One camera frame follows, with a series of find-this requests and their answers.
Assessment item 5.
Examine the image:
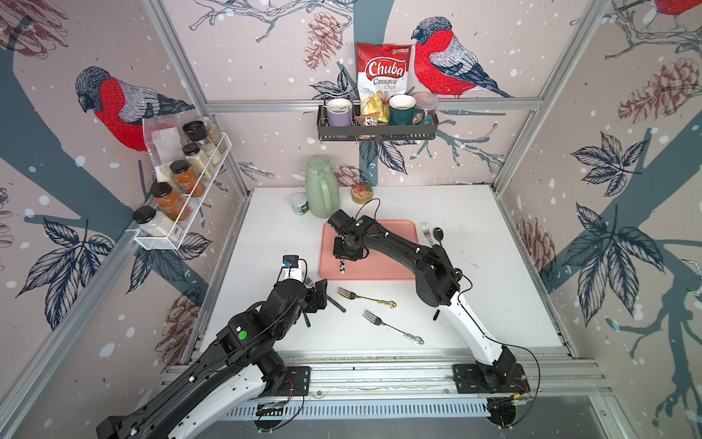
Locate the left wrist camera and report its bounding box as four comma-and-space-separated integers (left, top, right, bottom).
278, 255, 307, 283

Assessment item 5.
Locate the grey speckled handle fork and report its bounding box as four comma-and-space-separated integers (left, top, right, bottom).
327, 294, 347, 313

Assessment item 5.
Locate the orange spice jar front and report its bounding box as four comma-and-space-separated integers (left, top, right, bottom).
151, 181, 190, 222

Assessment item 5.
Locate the orange spice jar middle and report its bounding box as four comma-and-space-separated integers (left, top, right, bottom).
169, 159, 206, 198

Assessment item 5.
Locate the clear plastic bag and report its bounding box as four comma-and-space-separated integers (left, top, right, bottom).
142, 115, 184, 186

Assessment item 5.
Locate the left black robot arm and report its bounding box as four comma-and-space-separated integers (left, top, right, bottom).
96, 267, 328, 438

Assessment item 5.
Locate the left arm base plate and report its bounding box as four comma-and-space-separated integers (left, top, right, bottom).
263, 366, 312, 398

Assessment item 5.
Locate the teal handle fork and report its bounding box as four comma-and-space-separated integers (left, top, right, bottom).
420, 222, 435, 247

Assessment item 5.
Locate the white powder spice jar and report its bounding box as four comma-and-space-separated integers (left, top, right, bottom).
133, 206, 183, 243

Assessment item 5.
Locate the silver ornate handle fork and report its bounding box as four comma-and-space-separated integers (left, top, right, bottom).
363, 310, 425, 346

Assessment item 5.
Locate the green thermos jug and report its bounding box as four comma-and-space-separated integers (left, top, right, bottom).
305, 155, 340, 220

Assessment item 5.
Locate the beige spice jar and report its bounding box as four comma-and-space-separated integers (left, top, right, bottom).
182, 143, 215, 179

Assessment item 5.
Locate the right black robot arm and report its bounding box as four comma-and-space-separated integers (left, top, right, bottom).
327, 210, 517, 393

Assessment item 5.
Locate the dark green mug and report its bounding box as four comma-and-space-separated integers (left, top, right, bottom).
389, 94, 425, 126

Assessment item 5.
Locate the purple mug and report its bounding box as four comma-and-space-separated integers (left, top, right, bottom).
325, 98, 354, 127

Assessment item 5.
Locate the clear jar pink lid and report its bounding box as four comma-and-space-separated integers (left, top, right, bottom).
412, 91, 439, 124

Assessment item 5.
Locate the small green labelled can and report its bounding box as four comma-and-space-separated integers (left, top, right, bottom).
291, 193, 309, 216

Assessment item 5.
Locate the clear acrylic spice rack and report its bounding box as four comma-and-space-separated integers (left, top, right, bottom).
133, 113, 231, 259

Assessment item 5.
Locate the round gold tin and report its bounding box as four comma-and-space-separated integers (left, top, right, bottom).
351, 183, 374, 205

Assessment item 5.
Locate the pink plastic tray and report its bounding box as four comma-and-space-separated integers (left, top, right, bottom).
318, 222, 415, 281

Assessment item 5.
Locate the small black spoon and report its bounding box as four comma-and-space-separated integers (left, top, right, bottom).
433, 228, 444, 247

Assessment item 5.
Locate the dark lid spice jar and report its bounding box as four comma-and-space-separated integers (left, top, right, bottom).
183, 120, 222, 166

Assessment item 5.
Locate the dark wall shelf basket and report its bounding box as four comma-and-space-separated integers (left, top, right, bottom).
316, 105, 439, 142

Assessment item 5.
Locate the orange spice jar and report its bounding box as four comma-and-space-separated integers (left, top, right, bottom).
151, 181, 190, 222
169, 159, 206, 198

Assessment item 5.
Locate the red Chuba chips bag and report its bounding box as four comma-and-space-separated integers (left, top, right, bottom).
356, 43, 412, 101

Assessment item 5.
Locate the gold ornate fork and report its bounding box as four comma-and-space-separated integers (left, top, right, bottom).
337, 287, 397, 309

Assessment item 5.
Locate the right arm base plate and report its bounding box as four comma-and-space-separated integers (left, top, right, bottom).
452, 348, 531, 394

